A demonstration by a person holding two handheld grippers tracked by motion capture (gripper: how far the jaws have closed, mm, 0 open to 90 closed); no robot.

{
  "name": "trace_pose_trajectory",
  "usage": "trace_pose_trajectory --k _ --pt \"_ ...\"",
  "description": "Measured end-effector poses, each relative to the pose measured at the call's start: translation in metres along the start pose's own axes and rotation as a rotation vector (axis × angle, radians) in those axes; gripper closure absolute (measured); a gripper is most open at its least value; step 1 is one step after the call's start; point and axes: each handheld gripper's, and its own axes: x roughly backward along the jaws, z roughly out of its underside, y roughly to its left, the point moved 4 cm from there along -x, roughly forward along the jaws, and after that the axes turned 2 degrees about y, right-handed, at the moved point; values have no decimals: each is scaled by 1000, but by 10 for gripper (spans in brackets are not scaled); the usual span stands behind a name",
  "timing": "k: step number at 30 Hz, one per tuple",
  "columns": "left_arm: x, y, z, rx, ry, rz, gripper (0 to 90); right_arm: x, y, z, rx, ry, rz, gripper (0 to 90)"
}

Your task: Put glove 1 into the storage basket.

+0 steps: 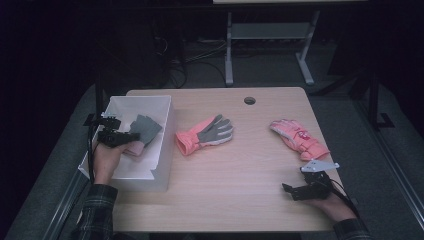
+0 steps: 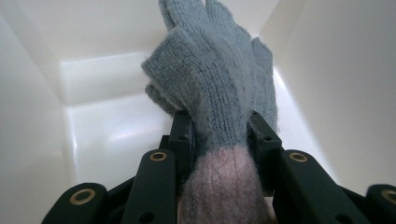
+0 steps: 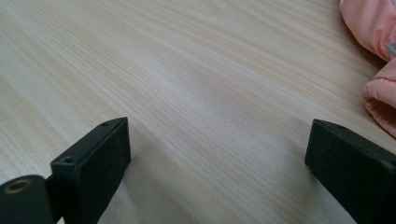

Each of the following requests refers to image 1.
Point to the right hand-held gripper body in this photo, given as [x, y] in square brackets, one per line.
[316, 186]

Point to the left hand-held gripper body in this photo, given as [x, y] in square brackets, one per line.
[110, 136]

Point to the grey fingerless glove pink cuff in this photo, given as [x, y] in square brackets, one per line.
[148, 128]

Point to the white box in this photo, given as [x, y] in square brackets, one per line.
[150, 106]

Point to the pink ski glove with print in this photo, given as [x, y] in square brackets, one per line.
[301, 138]

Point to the pink and grey glove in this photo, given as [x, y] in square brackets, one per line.
[200, 135]

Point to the person's left hand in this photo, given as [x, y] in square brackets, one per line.
[105, 163]

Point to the person's right hand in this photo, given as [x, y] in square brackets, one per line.
[335, 208]

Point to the black metal stand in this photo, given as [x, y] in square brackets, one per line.
[373, 100]
[99, 100]

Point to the grey metal stand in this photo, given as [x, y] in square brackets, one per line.
[266, 30]

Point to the aluminium rail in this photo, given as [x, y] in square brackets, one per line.
[65, 206]
[393, 160]

